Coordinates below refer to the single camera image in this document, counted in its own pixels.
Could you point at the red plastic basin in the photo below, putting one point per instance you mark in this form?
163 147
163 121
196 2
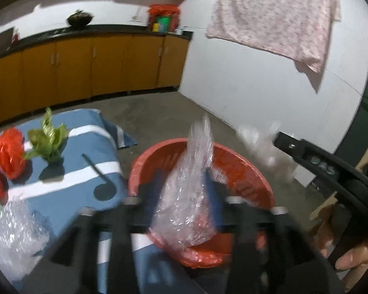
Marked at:
248 177

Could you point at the green leafy sprig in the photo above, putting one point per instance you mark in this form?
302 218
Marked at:
47 141

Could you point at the orange kitchen base cabinets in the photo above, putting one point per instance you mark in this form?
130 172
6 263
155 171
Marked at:
73 67

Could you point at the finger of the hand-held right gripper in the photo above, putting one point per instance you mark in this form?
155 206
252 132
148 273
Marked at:
306 154

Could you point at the white wall socket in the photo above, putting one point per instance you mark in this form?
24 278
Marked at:
136 17

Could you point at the dark rectangular board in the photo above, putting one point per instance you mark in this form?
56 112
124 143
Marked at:
1 41

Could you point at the blue white striped blanket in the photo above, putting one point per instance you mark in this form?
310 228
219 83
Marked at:
79 147

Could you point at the clear bubble wrap sheet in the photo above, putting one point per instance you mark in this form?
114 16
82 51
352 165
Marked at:
184 196

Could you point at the person's right hand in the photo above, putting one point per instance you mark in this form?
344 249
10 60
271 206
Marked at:
362 255

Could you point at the red bag on packages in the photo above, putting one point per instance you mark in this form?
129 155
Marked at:
164 9

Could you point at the red bottle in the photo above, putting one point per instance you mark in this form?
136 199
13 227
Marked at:
15 38

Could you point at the brown wooden box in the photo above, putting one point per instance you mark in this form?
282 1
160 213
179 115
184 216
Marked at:
323 208

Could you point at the black wok with lid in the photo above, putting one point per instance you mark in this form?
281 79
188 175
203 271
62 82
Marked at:
79 19

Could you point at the white cup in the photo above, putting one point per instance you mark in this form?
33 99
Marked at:
180 31

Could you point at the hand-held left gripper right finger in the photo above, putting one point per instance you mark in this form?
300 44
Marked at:
213 196

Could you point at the large bubble wrap piece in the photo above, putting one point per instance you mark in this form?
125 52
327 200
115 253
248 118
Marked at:
15 239

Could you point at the small red plastic bag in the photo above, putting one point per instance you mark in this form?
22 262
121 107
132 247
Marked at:
9 156

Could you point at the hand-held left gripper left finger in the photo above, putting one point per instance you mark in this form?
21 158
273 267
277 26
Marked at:
155 190

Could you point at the clear plastic bag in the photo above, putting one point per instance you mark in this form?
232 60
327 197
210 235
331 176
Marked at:
263 150

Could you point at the black kitchen countertop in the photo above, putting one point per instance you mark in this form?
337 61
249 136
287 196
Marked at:
79 32

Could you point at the pink floral hanging cloth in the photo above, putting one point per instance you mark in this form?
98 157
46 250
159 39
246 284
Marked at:
273 15

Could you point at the green package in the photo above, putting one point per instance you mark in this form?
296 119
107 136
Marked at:
162 24

